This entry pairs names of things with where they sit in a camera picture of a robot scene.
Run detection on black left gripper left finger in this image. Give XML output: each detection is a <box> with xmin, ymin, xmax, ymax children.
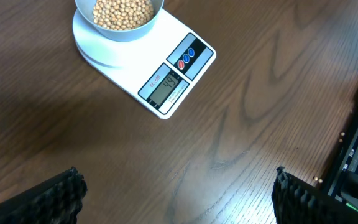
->
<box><xmin>0</xmin><ymin>167</ymin><xmax>88</xmax><ymax>224</ymax></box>

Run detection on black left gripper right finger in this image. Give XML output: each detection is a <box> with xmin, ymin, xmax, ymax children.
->
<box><xmin>272</xmin><ymin>167</ymin><xmax>358</xmax><ymax>224</ymax></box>

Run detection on white digital kitchen scale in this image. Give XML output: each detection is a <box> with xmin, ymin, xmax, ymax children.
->
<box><xmin>73</xmin><ymin>9</ymin><xmax>216</xmax><ymax>119</ymax></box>

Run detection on soybeans in bowl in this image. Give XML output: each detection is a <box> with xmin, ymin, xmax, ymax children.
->
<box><xmin>93</xmin><ymin>0</ymin><xmax>155</xmax><ymax>30</ymax></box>

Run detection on light blue bowl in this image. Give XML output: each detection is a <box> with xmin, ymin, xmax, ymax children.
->
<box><xmin>75</xmin><ymin>0</ymin><xmax>164</xmax><ymax>42</ymax></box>

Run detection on spilled soybean on table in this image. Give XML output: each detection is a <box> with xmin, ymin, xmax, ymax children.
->
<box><xmin>313</xmin><ymin>176</ymin><xmax>323</xmax><ymax>184</ymax></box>

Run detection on spilled soybean near rail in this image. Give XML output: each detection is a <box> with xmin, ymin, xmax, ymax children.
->
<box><xmin>338</xmin><ymin>132</ymin><xmax>346</xmax><ymax>143</ymax></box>

